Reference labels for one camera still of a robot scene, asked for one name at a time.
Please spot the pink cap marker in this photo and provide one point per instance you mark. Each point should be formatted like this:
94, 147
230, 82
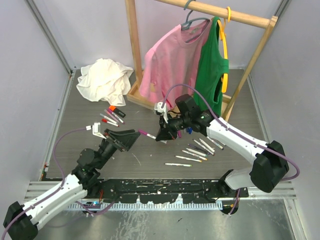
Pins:
114, 115

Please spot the orange black highlighter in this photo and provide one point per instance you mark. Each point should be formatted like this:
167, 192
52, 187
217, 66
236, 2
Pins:
117, 111

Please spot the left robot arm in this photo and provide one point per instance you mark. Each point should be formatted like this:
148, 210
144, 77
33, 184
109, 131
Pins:
23, 221

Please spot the magenta cap marker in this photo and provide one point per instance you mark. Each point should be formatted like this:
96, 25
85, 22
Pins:
146, 134

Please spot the yellow clothes hanger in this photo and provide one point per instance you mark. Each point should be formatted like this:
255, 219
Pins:
225, 50

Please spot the yellow cap marker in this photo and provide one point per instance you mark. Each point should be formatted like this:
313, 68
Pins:
195, 155

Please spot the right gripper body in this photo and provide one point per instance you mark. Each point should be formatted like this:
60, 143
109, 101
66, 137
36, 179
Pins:
176, 123

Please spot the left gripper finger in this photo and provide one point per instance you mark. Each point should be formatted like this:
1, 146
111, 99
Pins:
119, 133
125, 143

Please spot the grey cable duct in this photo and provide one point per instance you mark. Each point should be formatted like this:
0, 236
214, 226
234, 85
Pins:
176, 206

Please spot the grey cap marker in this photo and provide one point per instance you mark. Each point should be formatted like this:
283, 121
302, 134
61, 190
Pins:
207, 145

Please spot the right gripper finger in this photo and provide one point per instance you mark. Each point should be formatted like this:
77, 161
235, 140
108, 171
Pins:
164, 134
162, 125

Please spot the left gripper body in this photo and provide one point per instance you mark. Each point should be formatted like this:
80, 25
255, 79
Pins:
110, 145

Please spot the green cap marker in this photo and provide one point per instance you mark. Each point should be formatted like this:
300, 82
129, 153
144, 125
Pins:
178, 164

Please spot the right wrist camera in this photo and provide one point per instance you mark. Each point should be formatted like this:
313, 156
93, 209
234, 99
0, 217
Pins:
161, 109

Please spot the red cap marker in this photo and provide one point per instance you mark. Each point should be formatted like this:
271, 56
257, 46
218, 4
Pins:
109, 122

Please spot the teal cap marker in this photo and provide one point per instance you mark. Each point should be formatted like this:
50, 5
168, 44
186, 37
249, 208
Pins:
197, 152

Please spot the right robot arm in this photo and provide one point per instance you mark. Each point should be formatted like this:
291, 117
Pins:
268, 166

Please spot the green tank top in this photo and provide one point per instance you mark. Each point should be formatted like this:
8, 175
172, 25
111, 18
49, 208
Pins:
205, 93

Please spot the pink t-shirt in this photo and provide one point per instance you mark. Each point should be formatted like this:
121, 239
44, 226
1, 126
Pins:
173, 60

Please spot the white crumpled cloth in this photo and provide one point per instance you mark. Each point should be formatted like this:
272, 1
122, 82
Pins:
105, 80

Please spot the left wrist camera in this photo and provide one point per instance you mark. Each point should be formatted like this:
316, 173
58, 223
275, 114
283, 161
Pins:
95, 128

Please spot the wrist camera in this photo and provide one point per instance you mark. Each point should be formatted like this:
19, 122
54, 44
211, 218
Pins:
95, 128
161, 109

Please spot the blue cap marker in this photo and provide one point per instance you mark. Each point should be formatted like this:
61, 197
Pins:
215, 143

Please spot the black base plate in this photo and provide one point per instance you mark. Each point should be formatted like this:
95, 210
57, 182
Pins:
157, 191

